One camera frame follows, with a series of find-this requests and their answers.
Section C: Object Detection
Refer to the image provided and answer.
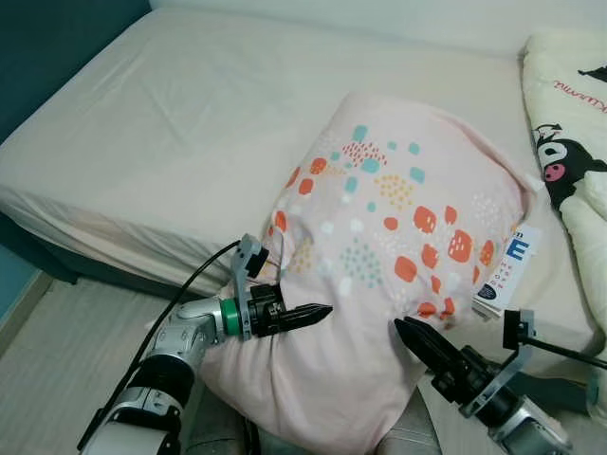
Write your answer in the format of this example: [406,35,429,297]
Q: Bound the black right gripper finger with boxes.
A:
[407,318,467,367]
[394,319,448,378]

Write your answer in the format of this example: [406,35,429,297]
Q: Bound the pink patterned pillow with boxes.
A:
[199,92,546,455]

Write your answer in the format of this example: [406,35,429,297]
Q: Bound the grey robot right leg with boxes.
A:
[379,389,439,455]

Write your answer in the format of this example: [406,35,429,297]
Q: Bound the white book blue letters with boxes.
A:
[471,226,544,323]

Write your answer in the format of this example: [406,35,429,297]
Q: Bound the cream sheeted bed mattress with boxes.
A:
[0,8,607,359]

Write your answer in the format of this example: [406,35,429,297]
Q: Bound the cream cartoon print blanket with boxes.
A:
[520,28,607,423]

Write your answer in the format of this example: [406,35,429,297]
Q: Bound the teal upholstered headboard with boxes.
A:
[0,0,153,145]

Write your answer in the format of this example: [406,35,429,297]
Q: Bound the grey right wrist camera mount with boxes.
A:
[460,308,539,420]

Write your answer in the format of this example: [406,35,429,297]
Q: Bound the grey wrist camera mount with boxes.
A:
[230,234,268,340]
[460,308,539,420]

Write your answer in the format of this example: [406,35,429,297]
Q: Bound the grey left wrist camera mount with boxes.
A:
[230,234,268,340]

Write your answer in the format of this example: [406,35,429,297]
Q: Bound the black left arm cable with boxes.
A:
[78,242,246,454]

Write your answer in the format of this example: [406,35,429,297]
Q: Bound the dark bed frame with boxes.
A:
[0,210,238,302]

